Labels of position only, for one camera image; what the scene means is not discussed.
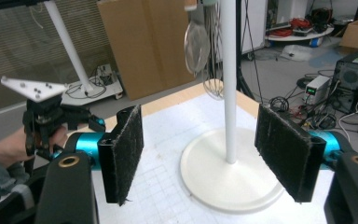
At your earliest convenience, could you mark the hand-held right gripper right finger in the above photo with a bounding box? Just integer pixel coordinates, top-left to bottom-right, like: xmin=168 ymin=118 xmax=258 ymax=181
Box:
xmin=255 ymin=104 xmax=341 ymax=203

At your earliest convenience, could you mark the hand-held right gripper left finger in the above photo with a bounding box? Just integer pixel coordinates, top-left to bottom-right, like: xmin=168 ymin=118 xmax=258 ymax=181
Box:
xmin=71 ymin=104 xmax=145 ymax=207

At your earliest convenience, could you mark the white hook stand rack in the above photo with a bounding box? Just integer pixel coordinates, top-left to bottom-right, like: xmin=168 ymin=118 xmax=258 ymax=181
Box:
xmin=180 ymin=0 xmax=285 ymax=215

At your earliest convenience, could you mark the wooden-handled mesh strainer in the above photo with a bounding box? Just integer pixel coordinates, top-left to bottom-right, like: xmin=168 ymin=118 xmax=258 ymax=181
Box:
xmin=184 ymin=0 xmax=213 ymax=77

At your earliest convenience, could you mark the white grid mat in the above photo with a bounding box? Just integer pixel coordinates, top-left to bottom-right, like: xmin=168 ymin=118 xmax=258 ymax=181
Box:
xmin=88 ymin=92 xmax=337 ymax=224

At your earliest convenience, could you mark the white slanted pole stand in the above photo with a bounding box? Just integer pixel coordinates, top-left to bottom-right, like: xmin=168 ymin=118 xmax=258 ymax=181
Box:
xmin=43 ymin=0 xmax=124 ymax=101

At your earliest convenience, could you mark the white power supply unit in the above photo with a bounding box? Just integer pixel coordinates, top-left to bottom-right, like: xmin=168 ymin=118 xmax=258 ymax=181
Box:
xmin=302 ymin=75 xmax=332 ymax=105

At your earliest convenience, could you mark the black computer tower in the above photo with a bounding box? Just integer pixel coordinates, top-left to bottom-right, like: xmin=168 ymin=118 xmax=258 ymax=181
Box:
xmin=330 ymin=43 xmax=358 ymax=115

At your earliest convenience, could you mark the clear plastic bag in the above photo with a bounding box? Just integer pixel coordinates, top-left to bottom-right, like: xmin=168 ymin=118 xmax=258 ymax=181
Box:
xmin=279 ymin=43 xmax=313 ymax=62

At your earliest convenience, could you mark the black metal beam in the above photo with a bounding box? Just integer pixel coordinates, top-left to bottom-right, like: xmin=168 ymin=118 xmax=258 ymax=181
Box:
xmin=0 ymin=0 xmax=52 ymax=13

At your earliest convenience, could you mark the small blue object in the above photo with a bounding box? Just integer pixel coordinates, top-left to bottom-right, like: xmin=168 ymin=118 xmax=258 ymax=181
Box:
xmin=309 ymin=36 xmax=324 ymax=49

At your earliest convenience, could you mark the white round table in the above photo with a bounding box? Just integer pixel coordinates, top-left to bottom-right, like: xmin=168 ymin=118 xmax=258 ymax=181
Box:
xmin=265 ymin=26 xmax=335 ymax=43

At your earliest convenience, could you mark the white wheeled cabinet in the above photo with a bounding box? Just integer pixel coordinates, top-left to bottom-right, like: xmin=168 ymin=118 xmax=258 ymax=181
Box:
xmin=241 ymin=0 xmax=269 ymax=55

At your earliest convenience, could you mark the small cardboard box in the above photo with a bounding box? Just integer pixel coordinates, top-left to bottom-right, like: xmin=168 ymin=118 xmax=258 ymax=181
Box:
xmin=339 ymin=18 xmax=358 ymax=49

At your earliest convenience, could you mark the small black cable coil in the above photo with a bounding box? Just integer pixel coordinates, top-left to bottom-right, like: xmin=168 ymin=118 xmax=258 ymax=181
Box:
xmin=268 ymin=96 xmax=291 ymax=112

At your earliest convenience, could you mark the red cable bundle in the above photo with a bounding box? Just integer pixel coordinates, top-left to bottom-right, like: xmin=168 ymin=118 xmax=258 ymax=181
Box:
xmin=269 ymin=17 xmax=311 ymax=36

